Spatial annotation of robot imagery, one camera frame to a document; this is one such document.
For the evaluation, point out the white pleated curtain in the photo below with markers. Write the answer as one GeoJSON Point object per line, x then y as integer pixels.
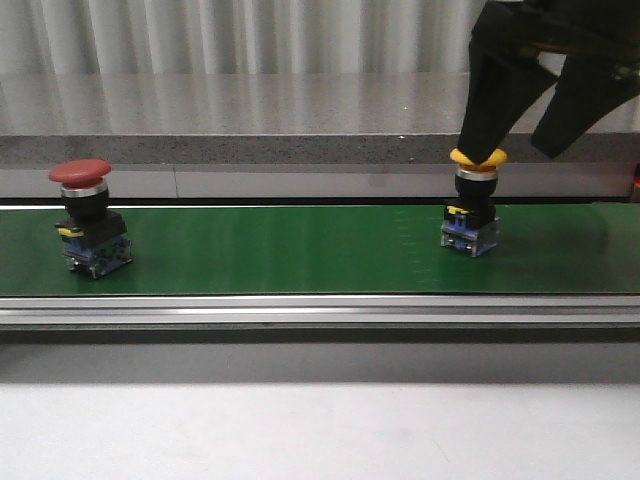
{"type": "Point", "coordinates": [235, 37]}

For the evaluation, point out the green conveyor belt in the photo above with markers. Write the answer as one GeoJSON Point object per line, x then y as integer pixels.
{"type": "Point", "coordinates": [548, 249]}

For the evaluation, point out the aluminium conveyor frame rail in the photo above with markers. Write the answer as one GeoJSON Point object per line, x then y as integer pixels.
{"type": "Point", "coordinates": [322, 318]}

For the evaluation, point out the grey speckled stone counter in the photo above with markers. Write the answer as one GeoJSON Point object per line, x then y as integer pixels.
{"type": "Point", "coordinates": [236, 136]}

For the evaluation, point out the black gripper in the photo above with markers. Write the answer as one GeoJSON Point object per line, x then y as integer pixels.
{"type": "Point", "coordinates": [601, 72]}

